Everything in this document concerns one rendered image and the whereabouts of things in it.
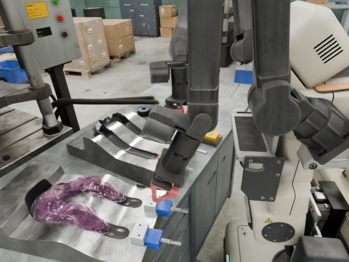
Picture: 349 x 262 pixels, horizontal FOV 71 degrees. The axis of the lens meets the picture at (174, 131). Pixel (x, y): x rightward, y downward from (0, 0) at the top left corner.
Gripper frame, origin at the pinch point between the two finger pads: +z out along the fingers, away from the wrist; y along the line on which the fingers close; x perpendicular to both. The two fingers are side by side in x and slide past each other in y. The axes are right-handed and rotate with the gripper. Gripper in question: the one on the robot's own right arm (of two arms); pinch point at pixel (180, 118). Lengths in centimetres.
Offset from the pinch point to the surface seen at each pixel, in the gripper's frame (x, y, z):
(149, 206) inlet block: 5.8, 29.9, 13.5
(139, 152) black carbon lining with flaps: -13.0, 9.6, 13.4
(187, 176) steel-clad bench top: 5.5, 5.5, 21.1
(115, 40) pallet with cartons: -327, -321, 55
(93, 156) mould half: -31.6, 16.8, 17.1
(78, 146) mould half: -41.0, 15.9, 15.8
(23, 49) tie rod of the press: -73, 8, -20
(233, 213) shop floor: 13, -54, 100
